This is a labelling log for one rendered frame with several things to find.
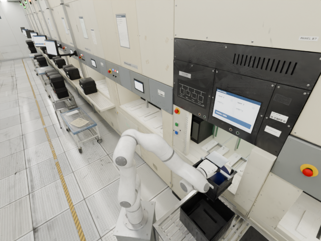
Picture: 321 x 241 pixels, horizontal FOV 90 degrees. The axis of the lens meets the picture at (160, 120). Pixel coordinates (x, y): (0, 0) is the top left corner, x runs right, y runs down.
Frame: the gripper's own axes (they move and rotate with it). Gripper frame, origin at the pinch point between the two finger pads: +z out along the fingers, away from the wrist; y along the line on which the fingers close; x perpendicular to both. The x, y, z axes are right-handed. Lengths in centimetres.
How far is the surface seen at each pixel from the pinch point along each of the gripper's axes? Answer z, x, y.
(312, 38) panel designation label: 15, 75, 19
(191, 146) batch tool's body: 32, -38, -48
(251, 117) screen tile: 14.9, 32.6, 7.1
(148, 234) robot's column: -53, -49, -11
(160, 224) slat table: -42, -50, -12
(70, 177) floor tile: -90, -126, -181
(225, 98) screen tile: 14.8, 38.3, -10.9
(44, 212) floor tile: -131, -126, -145
